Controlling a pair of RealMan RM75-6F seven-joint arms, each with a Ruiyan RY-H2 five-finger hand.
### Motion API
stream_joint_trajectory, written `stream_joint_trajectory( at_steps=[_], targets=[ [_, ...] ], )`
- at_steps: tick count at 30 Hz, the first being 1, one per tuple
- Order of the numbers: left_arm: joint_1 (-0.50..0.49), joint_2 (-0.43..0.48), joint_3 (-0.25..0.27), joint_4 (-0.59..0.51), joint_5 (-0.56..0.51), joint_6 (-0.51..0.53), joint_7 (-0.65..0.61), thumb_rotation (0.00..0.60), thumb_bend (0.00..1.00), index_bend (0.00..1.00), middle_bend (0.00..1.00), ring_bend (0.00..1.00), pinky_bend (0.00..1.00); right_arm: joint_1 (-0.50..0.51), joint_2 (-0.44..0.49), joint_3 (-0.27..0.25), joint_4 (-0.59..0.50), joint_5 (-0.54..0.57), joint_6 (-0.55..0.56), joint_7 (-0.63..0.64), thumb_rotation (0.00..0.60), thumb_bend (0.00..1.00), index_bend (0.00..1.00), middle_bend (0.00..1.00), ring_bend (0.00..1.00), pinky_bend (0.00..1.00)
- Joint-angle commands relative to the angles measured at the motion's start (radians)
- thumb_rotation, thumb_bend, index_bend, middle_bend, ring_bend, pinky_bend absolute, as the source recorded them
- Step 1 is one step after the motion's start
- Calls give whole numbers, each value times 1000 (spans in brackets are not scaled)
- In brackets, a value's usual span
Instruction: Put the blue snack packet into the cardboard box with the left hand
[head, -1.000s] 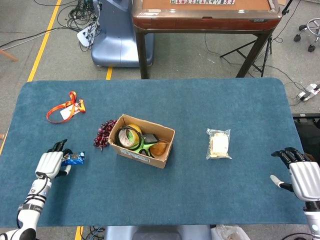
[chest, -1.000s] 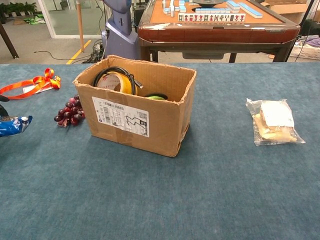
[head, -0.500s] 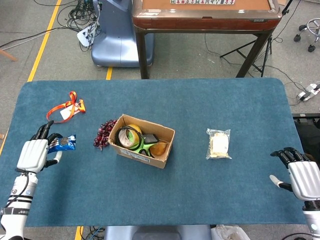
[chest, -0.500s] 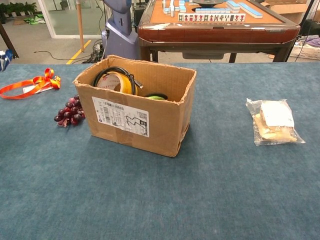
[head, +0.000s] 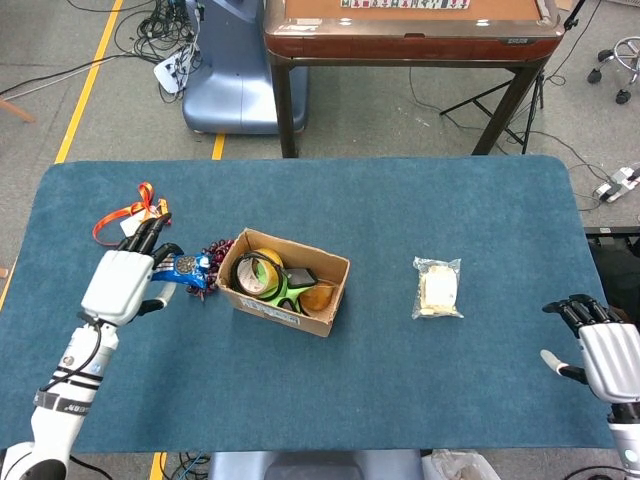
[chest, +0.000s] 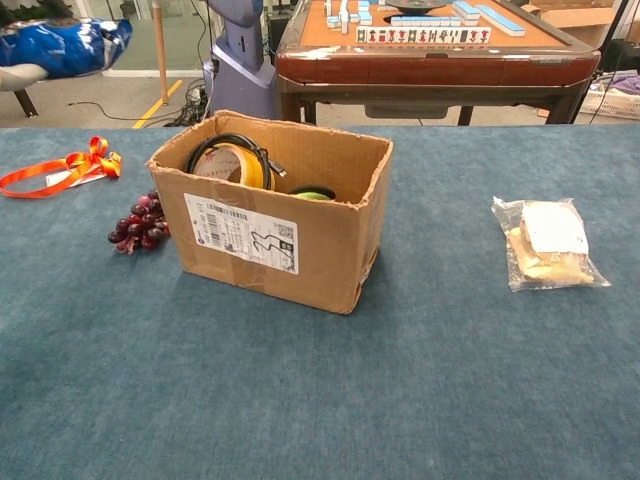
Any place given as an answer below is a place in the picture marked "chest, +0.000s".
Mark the black stand leg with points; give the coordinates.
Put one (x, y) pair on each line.
(612, 30)

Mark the open brown carton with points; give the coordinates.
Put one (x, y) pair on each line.
(575, 20)

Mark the black round dish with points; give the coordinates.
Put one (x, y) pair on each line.
(417, 5)

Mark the clear bag of wood pieces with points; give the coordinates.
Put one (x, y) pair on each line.
(550, 245)

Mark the brown mahjong table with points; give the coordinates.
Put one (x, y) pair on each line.
(435, 67)

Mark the purple robot base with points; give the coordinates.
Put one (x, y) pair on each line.
(245, 75)

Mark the scattered blue mahjong tile cluster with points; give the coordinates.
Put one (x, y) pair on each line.
(345, 15)

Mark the brown cardboard box with label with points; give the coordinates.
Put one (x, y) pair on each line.
(320, 250)

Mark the face-up mahjong tile row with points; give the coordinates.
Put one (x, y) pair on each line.
(422, 35)

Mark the long blue-backed mahjong tile row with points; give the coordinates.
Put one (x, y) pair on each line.
(425, 21)

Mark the short stacked blue mahjong tiles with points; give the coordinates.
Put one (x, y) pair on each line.
(467, 11)

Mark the blue snack bag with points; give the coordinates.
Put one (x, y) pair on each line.
(65, 47)

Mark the white paper card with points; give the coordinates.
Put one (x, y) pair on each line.
(60, 179)

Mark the yellow tape roll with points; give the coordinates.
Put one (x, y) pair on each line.
(247, 167)

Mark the potted green plants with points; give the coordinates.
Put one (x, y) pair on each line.
(60, 10)

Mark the white plastic basket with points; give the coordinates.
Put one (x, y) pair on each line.
(612, 105)

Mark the blue table cloth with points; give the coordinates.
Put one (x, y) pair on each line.
(320, 390)

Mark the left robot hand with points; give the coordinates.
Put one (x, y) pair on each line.
(17, 77)

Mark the dark red grape bunch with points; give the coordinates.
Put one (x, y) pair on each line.
(142, 225)

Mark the purple cloth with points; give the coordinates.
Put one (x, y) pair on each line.
(627, 82)

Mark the green and black tape roll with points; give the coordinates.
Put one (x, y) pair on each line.
(311, 193)

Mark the slanted blue mahjong tile row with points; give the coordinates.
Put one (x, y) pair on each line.
(502, 21)

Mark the white glass door frame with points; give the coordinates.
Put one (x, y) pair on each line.
(150, 73)

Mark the dark table leg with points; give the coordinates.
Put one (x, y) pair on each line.
(26, 104)

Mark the orange satin ribbon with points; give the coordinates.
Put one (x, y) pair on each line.
(75, 165)

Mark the wooden pole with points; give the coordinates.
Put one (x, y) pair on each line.
(161, 55)

